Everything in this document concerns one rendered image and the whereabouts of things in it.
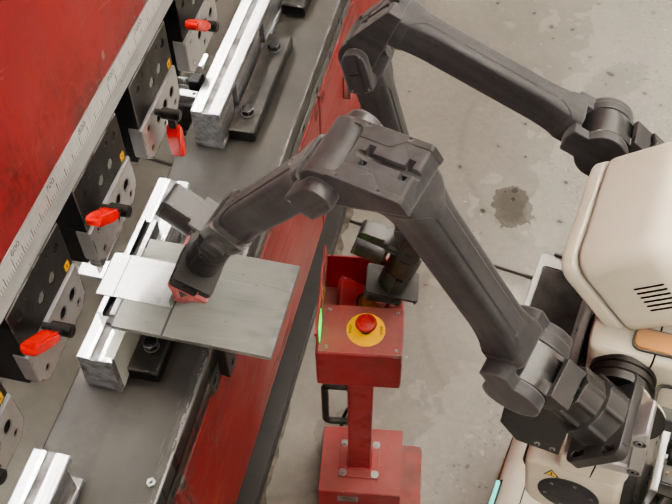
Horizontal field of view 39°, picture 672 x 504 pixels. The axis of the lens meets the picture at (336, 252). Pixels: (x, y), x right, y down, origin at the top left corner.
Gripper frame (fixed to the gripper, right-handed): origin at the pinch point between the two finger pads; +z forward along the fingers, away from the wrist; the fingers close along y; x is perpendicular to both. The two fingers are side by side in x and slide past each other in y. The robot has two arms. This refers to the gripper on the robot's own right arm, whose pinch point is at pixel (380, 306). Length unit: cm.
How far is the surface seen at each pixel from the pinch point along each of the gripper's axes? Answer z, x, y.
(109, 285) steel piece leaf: -18, 18, 50
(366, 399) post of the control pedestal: 23.1, 8.9, -4.0
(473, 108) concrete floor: 68, -128, -43
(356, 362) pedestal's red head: -3.3, 15.2, 4.4
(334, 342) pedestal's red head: -5.1, 13.0, 9.2
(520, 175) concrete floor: 63, -99, -57
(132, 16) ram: -60, -1, 52
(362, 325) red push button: -9.1, 10.6, 5.1
